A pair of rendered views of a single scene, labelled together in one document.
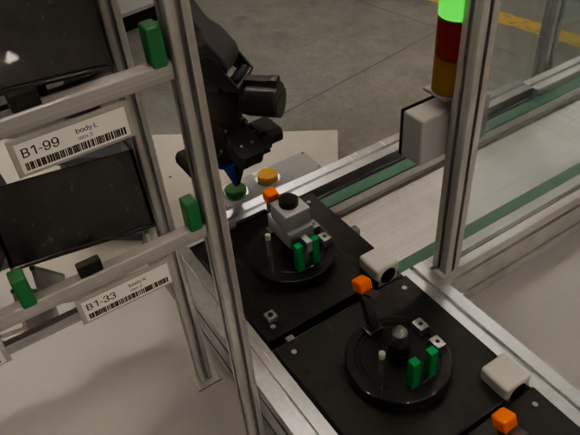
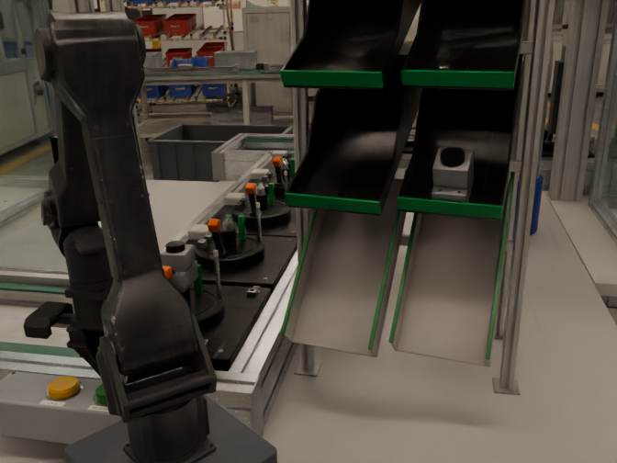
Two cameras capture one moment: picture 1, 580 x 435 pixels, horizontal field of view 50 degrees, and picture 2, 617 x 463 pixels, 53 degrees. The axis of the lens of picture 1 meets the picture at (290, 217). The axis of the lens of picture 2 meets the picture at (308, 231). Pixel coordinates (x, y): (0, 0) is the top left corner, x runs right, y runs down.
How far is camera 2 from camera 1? 149 cm
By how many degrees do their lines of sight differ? 107
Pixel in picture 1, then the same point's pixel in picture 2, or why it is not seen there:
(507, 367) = (197, 228)
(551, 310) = not seen: hidden behind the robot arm
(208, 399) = (319, 357)
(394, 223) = (61, 335)
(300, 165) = (17, 384)
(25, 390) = (454, 440)
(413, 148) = not seen: hidden behind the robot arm
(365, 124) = not seen: outside the picture
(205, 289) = (259, 342)
